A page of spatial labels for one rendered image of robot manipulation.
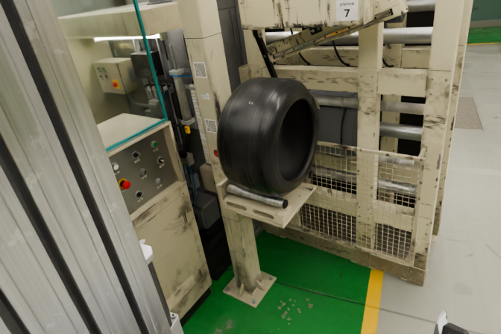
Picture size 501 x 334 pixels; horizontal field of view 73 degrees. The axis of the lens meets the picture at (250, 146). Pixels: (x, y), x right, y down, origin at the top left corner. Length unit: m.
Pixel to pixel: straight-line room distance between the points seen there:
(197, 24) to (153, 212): 0.95
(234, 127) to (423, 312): 1.60
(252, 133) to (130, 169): 0.67
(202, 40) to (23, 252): 1.38
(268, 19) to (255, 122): 0.54
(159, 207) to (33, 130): 1.60
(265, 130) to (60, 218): 1.12
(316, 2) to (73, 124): 1.35
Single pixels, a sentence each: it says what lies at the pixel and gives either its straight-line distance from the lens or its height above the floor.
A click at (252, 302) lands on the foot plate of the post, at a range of 2.40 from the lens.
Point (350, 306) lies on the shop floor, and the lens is 2.38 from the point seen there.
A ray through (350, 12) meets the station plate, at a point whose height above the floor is 1.69.
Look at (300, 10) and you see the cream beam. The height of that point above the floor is 1.71.
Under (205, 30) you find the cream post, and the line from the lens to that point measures 1.60.
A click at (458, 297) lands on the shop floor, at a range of 2.55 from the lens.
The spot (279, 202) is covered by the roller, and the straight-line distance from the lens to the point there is 1.62.
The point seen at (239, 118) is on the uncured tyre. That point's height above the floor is 1.35.
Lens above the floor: 1.87
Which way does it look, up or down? 26 degrees down
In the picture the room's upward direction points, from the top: 8 degrees counter-clockwise
